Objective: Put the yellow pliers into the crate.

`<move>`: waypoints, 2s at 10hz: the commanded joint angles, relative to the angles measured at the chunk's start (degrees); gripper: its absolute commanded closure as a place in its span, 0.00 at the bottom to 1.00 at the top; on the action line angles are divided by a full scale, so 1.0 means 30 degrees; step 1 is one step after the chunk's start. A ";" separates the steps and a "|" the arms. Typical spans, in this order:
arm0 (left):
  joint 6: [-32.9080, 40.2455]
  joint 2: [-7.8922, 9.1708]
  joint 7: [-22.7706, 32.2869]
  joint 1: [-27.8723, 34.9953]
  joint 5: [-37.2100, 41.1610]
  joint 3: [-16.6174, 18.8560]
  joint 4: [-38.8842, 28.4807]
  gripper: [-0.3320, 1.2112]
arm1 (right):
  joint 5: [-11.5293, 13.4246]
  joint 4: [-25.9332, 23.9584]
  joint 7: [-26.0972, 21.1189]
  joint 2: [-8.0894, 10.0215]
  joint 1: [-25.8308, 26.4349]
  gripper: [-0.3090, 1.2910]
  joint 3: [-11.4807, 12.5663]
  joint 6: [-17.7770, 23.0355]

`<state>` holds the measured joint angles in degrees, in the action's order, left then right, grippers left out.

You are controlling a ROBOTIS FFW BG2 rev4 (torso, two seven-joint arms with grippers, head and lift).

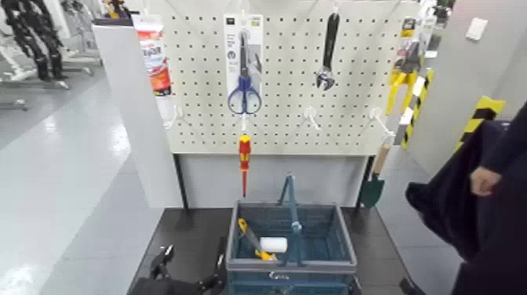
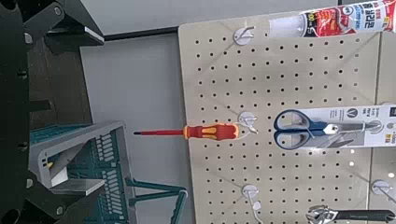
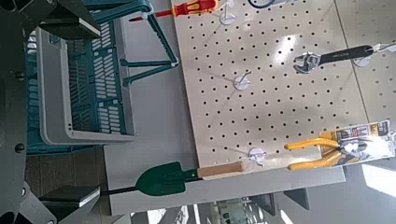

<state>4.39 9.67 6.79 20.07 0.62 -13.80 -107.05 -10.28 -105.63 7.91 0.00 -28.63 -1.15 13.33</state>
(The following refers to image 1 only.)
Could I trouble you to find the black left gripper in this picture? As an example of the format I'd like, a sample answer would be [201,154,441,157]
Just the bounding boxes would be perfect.
[127,236,228,295]

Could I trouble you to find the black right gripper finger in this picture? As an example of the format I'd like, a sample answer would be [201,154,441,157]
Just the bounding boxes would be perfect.
[399,276,429,295]

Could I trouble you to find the yellow pliers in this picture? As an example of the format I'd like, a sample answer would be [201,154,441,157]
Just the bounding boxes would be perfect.
[384,16,425,117]

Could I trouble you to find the person forearm dark sleeve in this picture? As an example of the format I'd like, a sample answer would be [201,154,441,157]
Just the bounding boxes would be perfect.
[479,100,527,176]

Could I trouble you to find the blue plastic crate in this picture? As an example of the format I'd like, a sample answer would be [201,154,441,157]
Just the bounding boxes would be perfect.
[224,200,359,295]

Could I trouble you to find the bystander bare hand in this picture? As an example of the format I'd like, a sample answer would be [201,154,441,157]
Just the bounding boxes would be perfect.
[470,166,503,197]

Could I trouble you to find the yellow grey hand tool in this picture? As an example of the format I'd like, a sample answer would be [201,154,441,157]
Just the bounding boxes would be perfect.
[238,218,278,261]

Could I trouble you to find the black stand leg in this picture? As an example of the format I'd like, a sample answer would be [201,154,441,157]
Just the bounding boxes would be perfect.
[173,154,195,231]
[351,155,375,231]

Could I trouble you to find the white roller cylinder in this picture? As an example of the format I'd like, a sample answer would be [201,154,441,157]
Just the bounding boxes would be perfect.
[259,236,289,253]

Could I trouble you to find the person in dark clothing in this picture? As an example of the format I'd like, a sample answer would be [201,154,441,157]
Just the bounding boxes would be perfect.
[405,100,527,295]

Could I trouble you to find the red yellow screwdriver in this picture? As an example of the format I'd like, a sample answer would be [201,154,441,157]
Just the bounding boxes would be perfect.
[238,133,252,198]

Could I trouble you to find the grey stand back panel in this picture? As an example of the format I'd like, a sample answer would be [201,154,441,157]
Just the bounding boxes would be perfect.
[177,154,369,208]

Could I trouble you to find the white partition panel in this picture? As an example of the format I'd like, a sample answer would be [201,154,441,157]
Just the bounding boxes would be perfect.
[91,24,184,209]

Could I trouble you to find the cream perforated pegboard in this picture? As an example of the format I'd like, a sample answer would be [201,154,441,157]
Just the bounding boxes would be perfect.
[158,0,421,157]

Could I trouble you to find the blue scissors in card package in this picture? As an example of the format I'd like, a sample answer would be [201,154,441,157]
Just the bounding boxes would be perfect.
[223,13,264,116]

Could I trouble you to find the yellow black striped corner guard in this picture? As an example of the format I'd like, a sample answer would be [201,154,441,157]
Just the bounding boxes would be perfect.
[453,96,507,155]

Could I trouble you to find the red white sealant tube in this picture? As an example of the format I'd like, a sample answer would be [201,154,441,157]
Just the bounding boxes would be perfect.
[132,14,176,125]

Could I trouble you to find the yellow black background machine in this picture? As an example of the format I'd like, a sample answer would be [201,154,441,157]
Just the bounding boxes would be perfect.
[102,0,132,20]

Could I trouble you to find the black humanoid robot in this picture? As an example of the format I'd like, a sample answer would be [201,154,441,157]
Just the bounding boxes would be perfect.
[0,0,69,82]

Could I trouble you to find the green trowel wooden handle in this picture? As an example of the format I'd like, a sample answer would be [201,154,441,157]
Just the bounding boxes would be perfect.
[359,141,391,209]

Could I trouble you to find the yellow black striped post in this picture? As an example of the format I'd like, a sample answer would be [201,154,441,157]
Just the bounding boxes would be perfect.
[400,69,436,150]

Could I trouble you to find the white robot stand frame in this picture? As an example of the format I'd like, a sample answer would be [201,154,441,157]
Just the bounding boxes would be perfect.
[0,37,104,112]

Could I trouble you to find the black handled adjustable wrench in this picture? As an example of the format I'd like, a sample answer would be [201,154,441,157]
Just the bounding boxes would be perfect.
[315,12,341,92]

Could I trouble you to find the white wall plate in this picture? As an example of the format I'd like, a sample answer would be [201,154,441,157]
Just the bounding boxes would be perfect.
[466,16,489,42]

